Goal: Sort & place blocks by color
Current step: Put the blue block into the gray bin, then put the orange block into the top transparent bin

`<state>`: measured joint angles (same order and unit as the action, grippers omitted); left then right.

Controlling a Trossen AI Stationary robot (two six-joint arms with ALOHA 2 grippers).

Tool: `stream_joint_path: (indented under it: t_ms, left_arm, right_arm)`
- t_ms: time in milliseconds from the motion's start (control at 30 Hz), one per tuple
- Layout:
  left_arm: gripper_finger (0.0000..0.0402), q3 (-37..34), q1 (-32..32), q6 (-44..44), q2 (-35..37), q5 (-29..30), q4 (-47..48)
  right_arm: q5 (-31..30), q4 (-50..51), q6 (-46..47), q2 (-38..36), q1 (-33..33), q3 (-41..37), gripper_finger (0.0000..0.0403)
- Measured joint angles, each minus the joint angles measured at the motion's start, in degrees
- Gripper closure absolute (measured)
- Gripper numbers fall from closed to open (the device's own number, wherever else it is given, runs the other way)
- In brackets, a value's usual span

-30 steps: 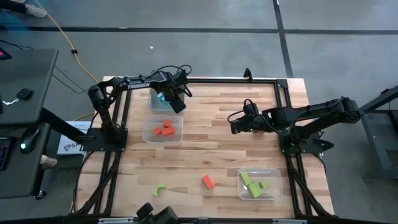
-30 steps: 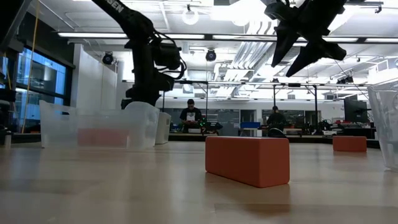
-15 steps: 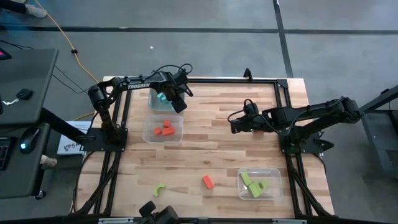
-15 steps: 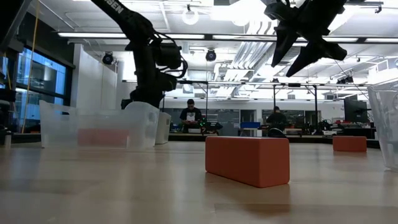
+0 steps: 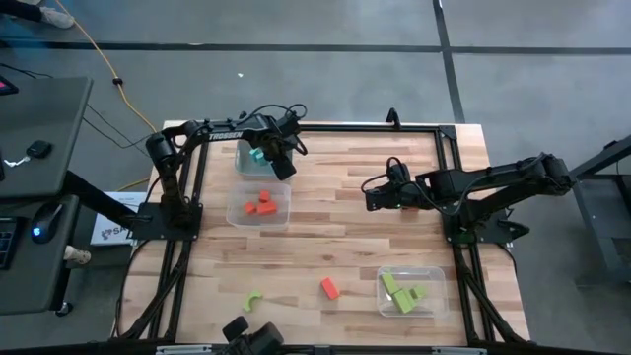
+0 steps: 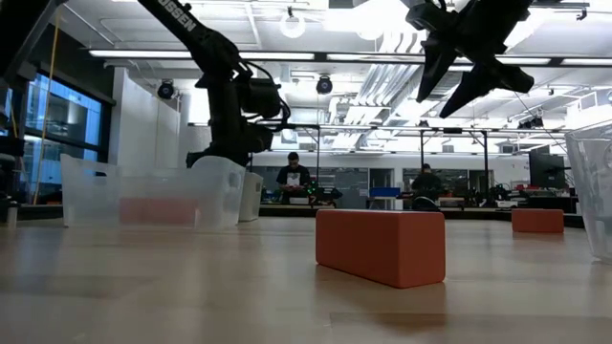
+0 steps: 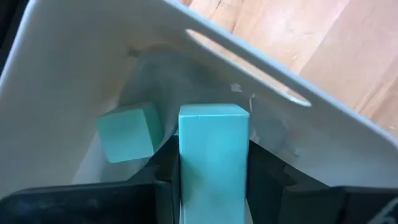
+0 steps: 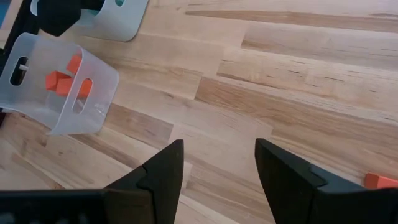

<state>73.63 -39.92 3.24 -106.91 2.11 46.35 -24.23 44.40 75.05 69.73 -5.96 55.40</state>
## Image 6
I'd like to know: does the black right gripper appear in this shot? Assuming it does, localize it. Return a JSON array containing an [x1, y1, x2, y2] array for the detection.
[[414, 0, 536, 120]]

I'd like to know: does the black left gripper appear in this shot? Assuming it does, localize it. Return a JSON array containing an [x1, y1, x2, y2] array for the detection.
[[217, 122, 275, 167]]

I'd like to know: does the small black monitor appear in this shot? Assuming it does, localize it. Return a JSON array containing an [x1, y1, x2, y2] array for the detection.
[[185, 149, 222, 169]]

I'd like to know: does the white plastic bin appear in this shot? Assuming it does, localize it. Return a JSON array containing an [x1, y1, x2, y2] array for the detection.
[[238, 171, 265, 224]]

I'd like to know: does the person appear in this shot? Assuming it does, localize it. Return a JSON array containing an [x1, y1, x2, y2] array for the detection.
[[410, 162, 445, 202], [275, 151, 312, 202]]

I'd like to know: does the white ceiling pipe bundle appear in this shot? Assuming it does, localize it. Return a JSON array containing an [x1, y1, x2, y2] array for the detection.
[[329, 18, 444, 149]]

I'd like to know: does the background robot with green light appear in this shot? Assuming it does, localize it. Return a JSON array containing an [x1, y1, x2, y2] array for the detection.
[[305, 179, 343, 207]]

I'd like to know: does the long ceiling light bar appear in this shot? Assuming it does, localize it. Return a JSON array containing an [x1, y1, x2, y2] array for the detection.
[[88, 48, 612, 67]]

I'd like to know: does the round pendant lamp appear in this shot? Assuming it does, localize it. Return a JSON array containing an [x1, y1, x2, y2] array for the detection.
[[279, 5, 307, 39]]

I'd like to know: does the large black monitor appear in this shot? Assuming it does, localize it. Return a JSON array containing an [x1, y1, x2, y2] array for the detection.
[[528, 145, 568, 190]]

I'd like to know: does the black rounded object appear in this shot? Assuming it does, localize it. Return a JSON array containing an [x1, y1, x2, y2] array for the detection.
[[411, 195, 445, 213]]

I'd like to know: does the blue box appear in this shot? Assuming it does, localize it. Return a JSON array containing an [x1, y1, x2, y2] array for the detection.
[[368, 186, 402, 199]]

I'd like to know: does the translucent plastic bin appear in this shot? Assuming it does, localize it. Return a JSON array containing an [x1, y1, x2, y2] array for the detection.
[[59, 153, 247, 229], [563, 122, 612, 263]]

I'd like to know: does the large glass window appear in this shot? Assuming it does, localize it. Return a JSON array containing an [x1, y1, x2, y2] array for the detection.
[[0, 75, 104, 192]]

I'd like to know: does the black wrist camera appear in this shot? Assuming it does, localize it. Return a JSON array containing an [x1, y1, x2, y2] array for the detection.
[[404, 1, 448, 33]]

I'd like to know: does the black overhead frame stand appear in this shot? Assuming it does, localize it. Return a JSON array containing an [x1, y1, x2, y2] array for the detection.
[[419, 126, 490, 202], [248, 122, 322, 185]]

